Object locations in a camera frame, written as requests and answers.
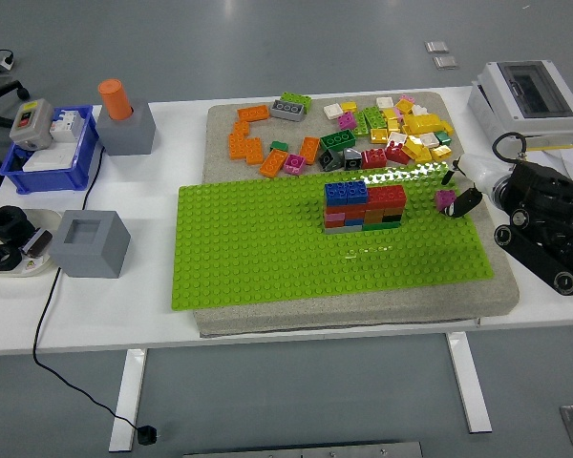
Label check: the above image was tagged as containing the orange cylinder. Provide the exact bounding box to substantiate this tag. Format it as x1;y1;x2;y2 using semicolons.
97;78;135;123

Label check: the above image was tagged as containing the grey push-button switch box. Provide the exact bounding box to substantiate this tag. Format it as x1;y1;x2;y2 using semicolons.
9;98;54;149

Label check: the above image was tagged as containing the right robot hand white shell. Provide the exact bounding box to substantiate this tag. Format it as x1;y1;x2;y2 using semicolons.
441;153;507;219

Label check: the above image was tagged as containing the black office chair base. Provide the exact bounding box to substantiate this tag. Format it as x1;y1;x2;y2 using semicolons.
0;13;30;128

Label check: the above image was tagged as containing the white enclosure with dark window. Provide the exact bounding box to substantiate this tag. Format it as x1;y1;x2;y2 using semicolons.
475;59;573;137

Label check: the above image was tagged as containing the white dish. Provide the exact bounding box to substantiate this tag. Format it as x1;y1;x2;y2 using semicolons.
0;208;63;278

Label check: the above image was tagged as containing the blue plastic bin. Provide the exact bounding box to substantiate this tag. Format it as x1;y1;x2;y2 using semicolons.
0;104;100;195

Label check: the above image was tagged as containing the small brown metal component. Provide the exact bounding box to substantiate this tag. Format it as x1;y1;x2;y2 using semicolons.
19;227;53;259

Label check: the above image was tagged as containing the white wall switch plate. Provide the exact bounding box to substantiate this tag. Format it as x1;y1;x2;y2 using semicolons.
22;147;75;172

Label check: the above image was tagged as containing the green studded baseplate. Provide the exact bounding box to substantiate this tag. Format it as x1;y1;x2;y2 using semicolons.
169;160;497;312

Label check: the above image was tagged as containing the large black nut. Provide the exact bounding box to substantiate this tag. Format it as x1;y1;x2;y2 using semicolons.
0;206;30;247

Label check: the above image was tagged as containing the grey foam mat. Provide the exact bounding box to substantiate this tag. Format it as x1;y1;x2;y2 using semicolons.
193;90;521;338

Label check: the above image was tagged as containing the blue toy brick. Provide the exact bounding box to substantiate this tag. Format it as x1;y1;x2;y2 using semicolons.
324;181;350;209
346;180;371;207

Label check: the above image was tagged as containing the white table leg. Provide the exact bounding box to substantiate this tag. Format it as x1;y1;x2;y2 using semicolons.
446;332;493;434
108;348;148;452

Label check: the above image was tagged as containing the long green toy brick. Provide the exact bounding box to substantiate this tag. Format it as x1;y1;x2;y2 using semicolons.
280;92;312;112
320;129;355;153

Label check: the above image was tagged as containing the wide red toy brick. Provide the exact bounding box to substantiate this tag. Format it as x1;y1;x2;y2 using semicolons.
366;184;407;210

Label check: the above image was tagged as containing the grey cube holder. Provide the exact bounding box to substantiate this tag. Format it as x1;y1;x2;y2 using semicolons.
50;209;132;280
96;100;157;156

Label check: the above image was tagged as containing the white circuit breaker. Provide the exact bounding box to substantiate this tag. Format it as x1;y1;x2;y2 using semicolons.
51;109;85;143

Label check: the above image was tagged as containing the flat red toy brick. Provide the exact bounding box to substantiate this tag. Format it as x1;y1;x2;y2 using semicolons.
324;204;368;216

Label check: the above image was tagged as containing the long yellow toy brick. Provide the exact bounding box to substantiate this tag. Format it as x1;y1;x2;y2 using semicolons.
404;114;453;135

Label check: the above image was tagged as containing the flat green toy brick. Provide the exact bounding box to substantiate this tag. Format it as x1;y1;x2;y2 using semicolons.
361;221;403;234

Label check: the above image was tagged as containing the black sloped toy brick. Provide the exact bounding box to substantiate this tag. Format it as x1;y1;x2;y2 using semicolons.
342;147;363;172
317;148;343;172

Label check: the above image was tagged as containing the long metal base plate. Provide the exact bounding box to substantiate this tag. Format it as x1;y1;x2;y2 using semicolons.
183;441;424;458

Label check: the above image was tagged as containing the black power cord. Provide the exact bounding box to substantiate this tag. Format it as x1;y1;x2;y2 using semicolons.
32;145;142;433

